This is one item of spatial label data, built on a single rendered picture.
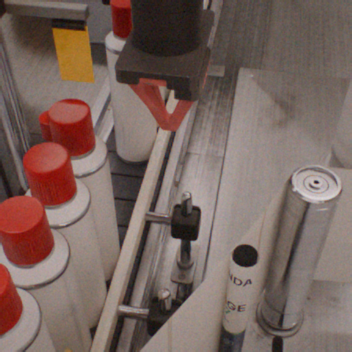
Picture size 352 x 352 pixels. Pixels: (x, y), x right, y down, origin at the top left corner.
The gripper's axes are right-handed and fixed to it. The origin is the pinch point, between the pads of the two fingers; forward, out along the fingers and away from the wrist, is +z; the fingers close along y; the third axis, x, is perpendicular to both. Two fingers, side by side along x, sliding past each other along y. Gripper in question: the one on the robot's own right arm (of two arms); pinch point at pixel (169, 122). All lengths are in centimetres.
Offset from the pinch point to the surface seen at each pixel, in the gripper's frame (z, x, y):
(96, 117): 5.5, 9.5, 5.7
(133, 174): 13.7, 5.7, 5.4
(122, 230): 13.6, 4.8, -3.2
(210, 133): 19.0, -1.8, 20.4
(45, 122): 15.6, 20.9, 14.7
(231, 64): 19.2, -2.7, 38.7
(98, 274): 6.1, 3.5, -13.8
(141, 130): 8.4, 4.9, 7.5
